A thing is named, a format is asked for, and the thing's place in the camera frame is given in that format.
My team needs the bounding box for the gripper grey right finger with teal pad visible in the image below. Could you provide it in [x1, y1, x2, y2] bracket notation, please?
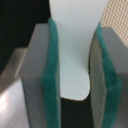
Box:
[89, 25, 128, 128]

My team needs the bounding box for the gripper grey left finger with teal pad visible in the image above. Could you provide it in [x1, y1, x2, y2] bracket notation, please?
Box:
[20, 18, 61, 128]

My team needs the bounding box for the white toy fish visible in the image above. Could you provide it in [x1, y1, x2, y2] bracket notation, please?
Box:
[49, 0, 108, 101]

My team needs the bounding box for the striped beige placemat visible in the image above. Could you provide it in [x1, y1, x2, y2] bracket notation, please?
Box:
[101, 0, 128, 29]

